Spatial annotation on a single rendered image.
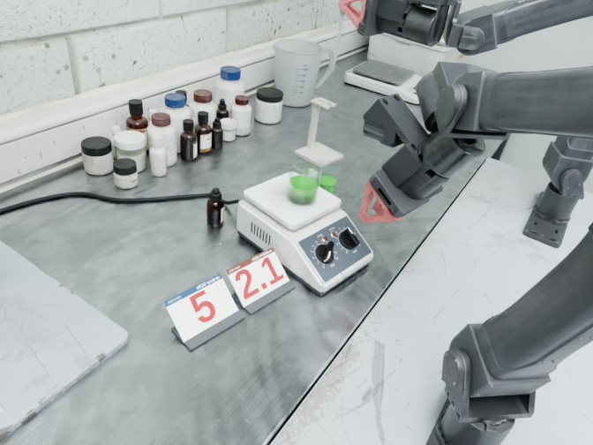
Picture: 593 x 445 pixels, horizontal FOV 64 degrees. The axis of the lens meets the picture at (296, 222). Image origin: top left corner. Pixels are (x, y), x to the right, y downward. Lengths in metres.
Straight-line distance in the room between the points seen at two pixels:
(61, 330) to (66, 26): 0.56
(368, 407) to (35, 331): 0.42
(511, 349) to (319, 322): 0.29
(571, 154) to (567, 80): 0.58
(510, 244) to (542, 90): 0.55
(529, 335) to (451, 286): 0.37
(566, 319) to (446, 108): 0.24
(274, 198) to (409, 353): 0.31
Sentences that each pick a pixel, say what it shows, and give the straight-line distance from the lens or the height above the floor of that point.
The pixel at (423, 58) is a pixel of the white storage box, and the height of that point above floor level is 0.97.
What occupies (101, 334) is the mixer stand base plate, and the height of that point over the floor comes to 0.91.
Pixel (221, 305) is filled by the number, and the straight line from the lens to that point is 0.67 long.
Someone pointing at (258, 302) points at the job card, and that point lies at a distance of 0.69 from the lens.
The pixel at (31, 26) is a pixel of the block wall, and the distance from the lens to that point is 0.97.
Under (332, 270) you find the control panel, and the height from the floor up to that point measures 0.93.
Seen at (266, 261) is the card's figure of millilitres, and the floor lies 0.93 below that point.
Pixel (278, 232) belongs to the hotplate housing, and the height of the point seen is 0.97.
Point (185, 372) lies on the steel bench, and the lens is 0.62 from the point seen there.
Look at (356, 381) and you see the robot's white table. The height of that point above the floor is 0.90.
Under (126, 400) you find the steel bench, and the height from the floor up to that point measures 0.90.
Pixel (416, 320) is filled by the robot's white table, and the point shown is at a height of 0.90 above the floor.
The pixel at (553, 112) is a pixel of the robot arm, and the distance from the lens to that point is 0.44.
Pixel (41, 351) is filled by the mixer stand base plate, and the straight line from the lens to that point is 0.66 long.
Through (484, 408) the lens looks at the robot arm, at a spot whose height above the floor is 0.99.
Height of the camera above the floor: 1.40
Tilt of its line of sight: 36 degrees down
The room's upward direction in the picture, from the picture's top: 9 degrees clockwise
